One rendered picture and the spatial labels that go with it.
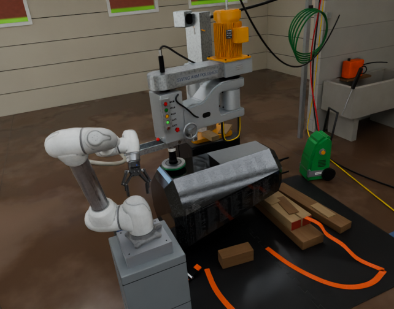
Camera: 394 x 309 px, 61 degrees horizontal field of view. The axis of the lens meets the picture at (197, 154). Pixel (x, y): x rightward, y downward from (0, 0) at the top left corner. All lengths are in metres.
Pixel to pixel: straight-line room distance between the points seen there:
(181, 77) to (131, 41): 6.21
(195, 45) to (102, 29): 5.34
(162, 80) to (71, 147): 1.20
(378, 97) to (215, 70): 3.28
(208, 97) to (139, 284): 1.61
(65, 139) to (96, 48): 7.13
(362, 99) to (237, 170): 2.79
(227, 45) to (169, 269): 1.86
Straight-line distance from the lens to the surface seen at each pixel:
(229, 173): 3.05
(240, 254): 3.08
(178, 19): 3.56
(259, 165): 3.21
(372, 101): 5.56
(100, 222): 2.06
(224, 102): 3.11
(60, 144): 1.68
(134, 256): 2.06
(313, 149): 4.25
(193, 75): 2.77
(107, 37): 8.75
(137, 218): 2.01
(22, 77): 8.73
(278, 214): 3.47
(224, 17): 2.94
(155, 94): 2.74
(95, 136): 1.59
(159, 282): 2.18
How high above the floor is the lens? 2.22
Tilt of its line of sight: 26 degrees down
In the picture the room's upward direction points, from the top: 5 degrees counter-clockwise
